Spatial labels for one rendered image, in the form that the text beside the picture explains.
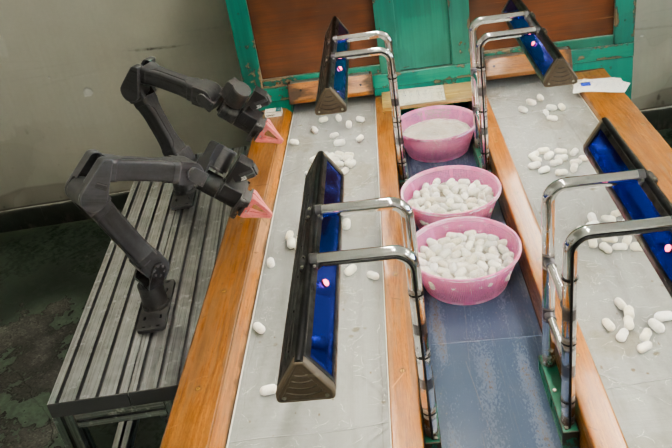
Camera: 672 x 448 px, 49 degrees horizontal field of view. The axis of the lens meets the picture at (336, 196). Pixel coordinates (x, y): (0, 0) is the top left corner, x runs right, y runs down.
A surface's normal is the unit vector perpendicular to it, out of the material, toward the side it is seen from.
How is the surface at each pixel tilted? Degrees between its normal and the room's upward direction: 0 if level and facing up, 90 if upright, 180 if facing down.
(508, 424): 0
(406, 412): 0
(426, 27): 90
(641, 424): 0
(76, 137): 90
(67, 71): 90
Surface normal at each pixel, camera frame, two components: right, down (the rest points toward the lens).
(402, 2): -0.03, 0.49
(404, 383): -0.14, -0.86
